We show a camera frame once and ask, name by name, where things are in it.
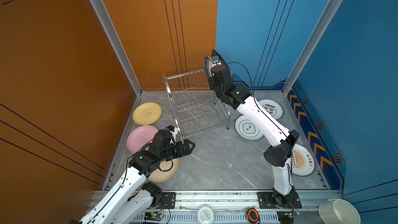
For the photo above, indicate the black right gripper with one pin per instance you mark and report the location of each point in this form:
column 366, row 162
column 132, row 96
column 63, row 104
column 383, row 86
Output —
column 211, row 82

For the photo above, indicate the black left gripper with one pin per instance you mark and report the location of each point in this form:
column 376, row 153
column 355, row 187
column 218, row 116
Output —
column 187, row 150

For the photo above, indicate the black floral square plate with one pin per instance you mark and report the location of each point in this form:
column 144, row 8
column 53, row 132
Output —
column 217, row 55

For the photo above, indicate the cream round plate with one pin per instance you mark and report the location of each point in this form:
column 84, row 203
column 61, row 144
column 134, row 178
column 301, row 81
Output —
column 166, row 171

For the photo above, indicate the steel wire dish rack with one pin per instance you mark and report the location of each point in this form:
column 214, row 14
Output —
column 195, row 106

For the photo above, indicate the white plate green red rim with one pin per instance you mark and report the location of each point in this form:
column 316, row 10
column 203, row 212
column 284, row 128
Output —
column 208, row 66

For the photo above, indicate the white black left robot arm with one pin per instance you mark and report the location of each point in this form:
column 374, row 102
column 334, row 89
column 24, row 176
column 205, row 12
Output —
column 132, row 194

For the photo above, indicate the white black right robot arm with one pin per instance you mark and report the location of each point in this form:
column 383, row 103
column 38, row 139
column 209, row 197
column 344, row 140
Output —
column 281, row 139

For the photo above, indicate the pink round plate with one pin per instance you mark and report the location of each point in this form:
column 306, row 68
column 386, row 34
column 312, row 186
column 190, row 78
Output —
column 140, row 136

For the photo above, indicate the yellow round plate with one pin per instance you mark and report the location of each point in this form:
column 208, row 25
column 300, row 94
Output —
column 147, row 113

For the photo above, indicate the white plate green quatrefoil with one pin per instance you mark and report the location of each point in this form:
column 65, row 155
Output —
column 246, row 129

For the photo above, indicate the white plate black characters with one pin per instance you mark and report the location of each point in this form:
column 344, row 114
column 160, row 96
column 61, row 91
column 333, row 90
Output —
column 273, row 108

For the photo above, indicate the white round lid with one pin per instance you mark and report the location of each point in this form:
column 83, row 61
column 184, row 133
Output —
column 205, row 215

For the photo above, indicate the green circuit board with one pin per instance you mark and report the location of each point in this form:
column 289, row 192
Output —
column 153, row 218

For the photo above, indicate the orange black tape measure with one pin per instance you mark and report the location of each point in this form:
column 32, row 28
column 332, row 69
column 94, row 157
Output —
column 253, row 216

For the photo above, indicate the white plate orange sunburst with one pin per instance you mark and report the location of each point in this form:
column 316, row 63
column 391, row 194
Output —
column 302, row 162

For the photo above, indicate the white bucket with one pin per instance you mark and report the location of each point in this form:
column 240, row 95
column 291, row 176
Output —
column 339, row 212

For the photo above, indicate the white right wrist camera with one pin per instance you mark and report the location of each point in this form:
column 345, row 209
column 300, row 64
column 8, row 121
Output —
column 215, row 61

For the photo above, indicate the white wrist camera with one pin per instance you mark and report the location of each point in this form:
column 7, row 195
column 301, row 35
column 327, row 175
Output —
column 173, row 130
column 215, row 61

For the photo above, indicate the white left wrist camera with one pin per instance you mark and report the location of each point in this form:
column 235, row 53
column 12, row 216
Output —
column 173, row 130

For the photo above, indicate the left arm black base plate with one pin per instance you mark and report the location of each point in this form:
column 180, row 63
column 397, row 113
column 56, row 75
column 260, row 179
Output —
column 168, row 199

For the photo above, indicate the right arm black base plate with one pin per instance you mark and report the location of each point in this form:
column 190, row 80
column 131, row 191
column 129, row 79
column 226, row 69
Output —
column 266, row 201

